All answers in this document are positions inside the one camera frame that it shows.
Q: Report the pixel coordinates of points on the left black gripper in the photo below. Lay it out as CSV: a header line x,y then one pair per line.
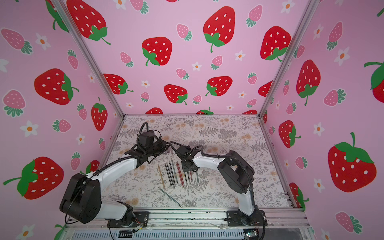
x,y
162,145

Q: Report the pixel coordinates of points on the aluminium frame rail base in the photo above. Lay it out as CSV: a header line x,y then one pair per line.
x,y
196,224

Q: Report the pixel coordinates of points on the aluminium corner post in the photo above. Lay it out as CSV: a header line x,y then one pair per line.
x,y
78,38
296,39

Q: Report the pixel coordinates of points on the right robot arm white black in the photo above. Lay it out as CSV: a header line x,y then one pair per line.
x,y
236,172

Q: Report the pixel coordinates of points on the left aluminium corner post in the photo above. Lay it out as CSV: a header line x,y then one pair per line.
x,y
78,38

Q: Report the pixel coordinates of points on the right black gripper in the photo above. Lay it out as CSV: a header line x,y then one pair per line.
x,y
187,163

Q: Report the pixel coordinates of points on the right aluminium corner post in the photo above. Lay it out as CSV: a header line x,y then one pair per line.
x,y
296,39

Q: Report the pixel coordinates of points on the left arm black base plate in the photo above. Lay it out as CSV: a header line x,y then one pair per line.
x,y
130,220

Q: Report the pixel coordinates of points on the teal green pencil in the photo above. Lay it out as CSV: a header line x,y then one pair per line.
x,y
171,198

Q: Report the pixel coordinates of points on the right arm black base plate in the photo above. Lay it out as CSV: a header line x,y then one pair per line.
x,y
239,219

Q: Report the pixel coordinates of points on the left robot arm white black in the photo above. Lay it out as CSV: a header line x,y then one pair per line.
x,y
82,199

